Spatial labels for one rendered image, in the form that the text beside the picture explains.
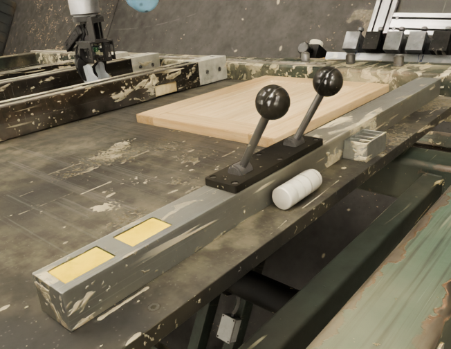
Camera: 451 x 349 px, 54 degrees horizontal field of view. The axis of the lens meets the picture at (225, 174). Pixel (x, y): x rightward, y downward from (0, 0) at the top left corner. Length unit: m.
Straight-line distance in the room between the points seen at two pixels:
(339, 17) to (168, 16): 1.28
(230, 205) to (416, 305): 0.24
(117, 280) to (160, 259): 0.05
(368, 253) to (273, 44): 2.07
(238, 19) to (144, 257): 2.43
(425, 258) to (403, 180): 0.47
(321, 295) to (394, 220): 0.20
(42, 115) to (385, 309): 0.88
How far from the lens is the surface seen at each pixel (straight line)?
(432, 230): 0.43
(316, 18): 2.49
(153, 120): 0.97
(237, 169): 0.53
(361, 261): 0.56
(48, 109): 1.07
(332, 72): 0.57
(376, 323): 0.32
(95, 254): 0.43
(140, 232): 0.45
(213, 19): 2.93
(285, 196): 0.54
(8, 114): 1.03
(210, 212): 0.48
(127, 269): 0.42
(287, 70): 1.31
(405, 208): 0.70
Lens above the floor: 1.94
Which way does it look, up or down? 51 degrees down
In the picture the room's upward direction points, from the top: 73 degrees counter-clockwise
